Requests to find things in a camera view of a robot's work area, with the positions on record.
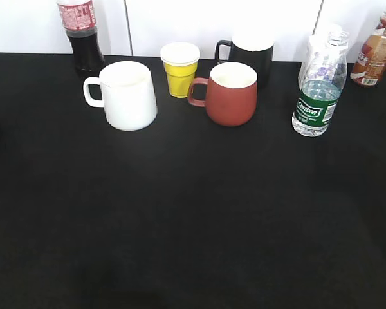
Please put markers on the clear water bottle green label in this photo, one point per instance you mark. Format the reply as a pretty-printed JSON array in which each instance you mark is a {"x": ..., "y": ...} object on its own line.
[{"x": 322, "y": 86}]

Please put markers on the red ceramic mug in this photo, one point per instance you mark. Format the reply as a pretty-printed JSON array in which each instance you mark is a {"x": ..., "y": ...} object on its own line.
[{"x": 231, "y": 95}]

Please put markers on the white blueberry milk carton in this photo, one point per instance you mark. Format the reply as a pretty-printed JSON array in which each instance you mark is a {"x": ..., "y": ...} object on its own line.
[{"x": 315, "y": 42}]

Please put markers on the brown coffee drink bottle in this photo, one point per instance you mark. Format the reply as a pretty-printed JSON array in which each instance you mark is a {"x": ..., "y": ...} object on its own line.
[{"x": 370, "y": 64}]

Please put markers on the white ceramic mug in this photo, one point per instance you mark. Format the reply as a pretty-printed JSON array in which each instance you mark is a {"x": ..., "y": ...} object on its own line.
[{"x": 125, "y": 91}]

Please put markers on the black ceramic mug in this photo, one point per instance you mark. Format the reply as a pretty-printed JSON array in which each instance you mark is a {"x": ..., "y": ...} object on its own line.
[{"x": 256, "y": 52}]

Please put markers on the yellow paper cup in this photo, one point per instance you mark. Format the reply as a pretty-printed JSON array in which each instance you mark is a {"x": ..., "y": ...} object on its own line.
[{"x": 180, "y": 60}]

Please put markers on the cola bottle red label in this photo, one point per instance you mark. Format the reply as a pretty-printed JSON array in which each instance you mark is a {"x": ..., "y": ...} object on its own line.
[{"x": 80, "y": 25}]

